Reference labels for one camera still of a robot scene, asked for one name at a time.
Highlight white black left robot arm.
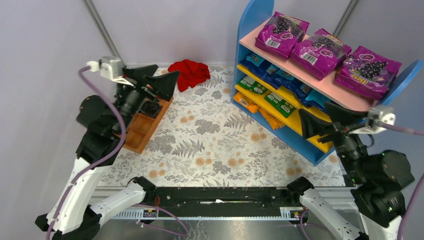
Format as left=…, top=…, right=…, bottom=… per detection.
left=35, top=61, right=180, bottom=240

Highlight purple grape candy bag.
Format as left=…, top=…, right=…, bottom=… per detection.
left=335, top=46, right=402, bottom=101
left=289, top=28, right=352, bottom=81
left=255, top=11, right=310, bottom=60

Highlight blue candy bag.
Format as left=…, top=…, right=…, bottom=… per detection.
left=266, top=64, right=312, bottom=108
left=304, top=89, right=332, bottom=113
left=239, top=52, right=282, bottom=89

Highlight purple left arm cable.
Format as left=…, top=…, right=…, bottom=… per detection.
left=44, top=65, right=190, bottom=240

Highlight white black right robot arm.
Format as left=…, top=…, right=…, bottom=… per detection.
left=287, top=102, right=415, bottom=240

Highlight floral table mat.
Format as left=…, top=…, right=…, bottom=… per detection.
left=100, top=66, right=346, bottom=187

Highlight blue candy bag on shelf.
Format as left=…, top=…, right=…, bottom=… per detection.
left=239, top=52, right=282, bottom=89

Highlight orange wooden divided tray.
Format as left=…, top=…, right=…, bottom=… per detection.
left=123, top=96, right=174, bottom=154

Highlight red cloth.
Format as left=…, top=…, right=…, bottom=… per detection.
left=167, top=59, right=211, bottom=92

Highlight purple grape candy bag middle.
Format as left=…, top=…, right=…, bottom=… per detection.
left=289, top=28, right=352, bottom=81

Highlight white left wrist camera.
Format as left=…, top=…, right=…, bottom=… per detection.
left=86, top=56, right=134, bottom=87

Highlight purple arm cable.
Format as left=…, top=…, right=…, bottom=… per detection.
left=44, top=65, right=190, bottom=240
left=299, top=121, right=424, bottom=240

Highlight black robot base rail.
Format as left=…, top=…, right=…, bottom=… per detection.
left=133, top=177, right=313, bottom=218

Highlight green white Fox's candy bag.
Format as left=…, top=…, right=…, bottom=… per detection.
left=263, top=92, right=297, bottom=119

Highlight blue yellow pink shelf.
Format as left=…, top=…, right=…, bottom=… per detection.
left=231, top=0, right=424, bottom=167

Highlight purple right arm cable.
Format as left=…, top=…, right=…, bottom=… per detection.
left=299, top=121, right=424, bottom=240

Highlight purple grape candy bag left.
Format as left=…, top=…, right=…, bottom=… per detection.
left=255, top=11, right=310, bottom=60

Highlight black round object in tray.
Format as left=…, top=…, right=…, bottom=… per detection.
left=138, top=100, right=162, bottom=119

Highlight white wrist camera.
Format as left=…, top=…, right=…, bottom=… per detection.
left=349, top=105, right=396, bottom=135
left=86, top=56, right=134, bottom=87

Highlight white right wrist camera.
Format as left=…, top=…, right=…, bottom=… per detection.
left=349, top=105, right=396, bottom=135

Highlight orange mango candy bag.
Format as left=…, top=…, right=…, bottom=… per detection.
left=259, top=108, right=285, bottom=131
left=233, top=91, right=260, bottom=114

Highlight purple grape candy bag right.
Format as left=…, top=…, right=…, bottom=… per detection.
left=335, top=46, right=402, bottom=101

